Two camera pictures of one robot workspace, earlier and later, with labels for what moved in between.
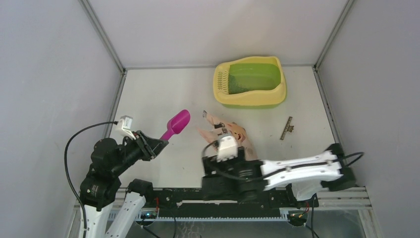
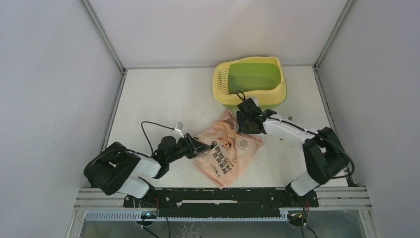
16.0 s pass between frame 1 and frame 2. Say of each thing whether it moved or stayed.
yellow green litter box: stayed
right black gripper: moved
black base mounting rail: stayed
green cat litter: stayed
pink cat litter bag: moved
